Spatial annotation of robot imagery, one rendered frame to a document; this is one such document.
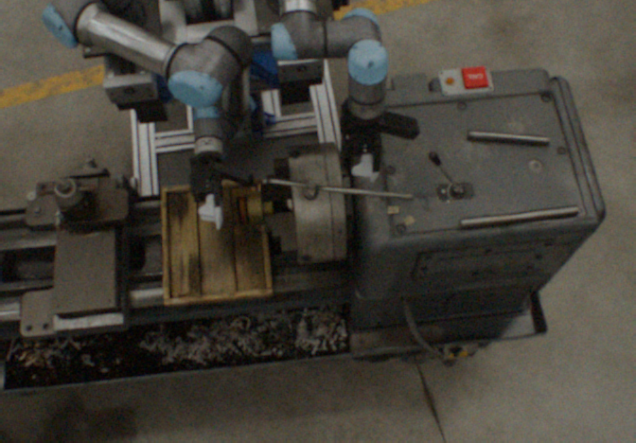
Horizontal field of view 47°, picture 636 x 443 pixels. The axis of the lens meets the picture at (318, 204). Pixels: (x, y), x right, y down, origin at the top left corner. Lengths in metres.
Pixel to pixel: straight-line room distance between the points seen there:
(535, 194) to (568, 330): 1.34
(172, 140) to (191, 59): 1.31
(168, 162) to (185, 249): 0.96
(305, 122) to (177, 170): 0.56
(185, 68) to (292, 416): 1.55
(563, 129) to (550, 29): 1.86
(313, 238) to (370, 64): 0.57
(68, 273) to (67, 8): 0.69
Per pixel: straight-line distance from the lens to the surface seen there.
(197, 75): 1.75
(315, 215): 1.79
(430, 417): 2.90
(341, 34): 1.48
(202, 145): 2.01
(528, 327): 2.48
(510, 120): 1.91
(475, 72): 1.96
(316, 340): 2.34
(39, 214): 2.26
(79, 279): 2.08
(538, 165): 1.87
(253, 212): 1.90
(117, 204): 2.08
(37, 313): 2.17
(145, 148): 3.07
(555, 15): 3.83
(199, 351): 2.36
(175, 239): 2.15
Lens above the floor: 2.85
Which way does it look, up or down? 66 degrees down
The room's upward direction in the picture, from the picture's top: straight up
